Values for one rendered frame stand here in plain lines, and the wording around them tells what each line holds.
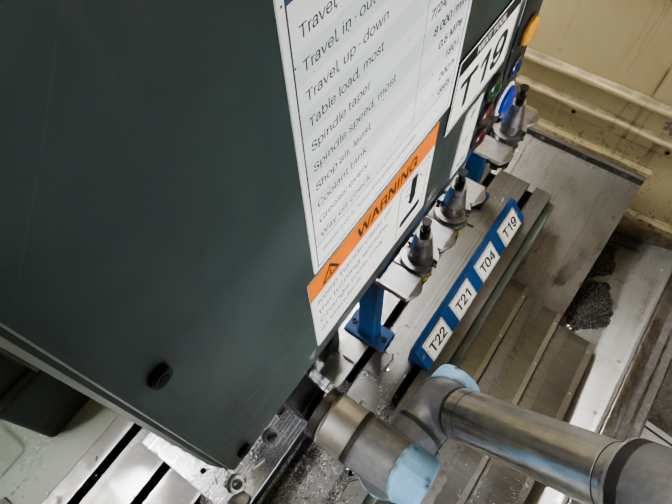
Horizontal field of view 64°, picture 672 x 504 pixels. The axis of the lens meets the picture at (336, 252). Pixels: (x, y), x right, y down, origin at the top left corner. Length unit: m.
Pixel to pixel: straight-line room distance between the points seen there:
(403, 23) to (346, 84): 0.05
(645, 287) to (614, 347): 0.21
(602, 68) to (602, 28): 0.10
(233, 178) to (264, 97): 0.03
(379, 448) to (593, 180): 1.08
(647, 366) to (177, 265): 1.30
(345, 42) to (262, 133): 0.05
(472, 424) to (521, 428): 0.08
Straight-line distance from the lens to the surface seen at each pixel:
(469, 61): 0.39
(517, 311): 1.46
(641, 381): 1.41
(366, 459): 0.71
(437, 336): 1.15
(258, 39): 0.18
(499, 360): 1.38
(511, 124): 1.06
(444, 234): 0.93
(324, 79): 0.22
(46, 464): 1.59
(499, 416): 0.73
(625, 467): 0.61
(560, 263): 1.53
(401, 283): 0.88
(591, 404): 1.49
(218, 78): 0.17
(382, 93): 0.27
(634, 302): 1.64
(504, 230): 1.29
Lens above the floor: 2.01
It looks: 61 degrees down
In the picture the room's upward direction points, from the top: 4 degrees counter-clockwise
